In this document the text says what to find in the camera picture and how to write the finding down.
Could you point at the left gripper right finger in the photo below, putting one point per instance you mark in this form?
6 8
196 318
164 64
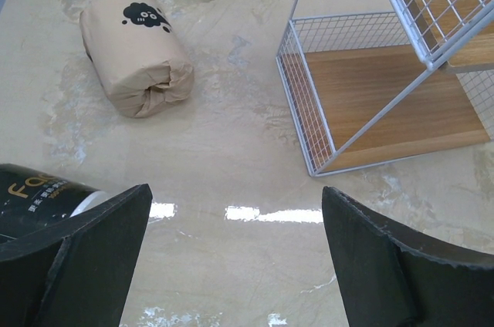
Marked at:
392 275

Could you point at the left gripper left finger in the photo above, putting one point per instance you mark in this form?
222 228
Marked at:
78 271

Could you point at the black wrapped roll near arm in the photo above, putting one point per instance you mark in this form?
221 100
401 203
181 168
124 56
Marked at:
32 200

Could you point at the white wire wooden shelf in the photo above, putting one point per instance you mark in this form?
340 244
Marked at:
370 88

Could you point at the brown roll sheep logo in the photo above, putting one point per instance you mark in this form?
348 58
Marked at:
141 64

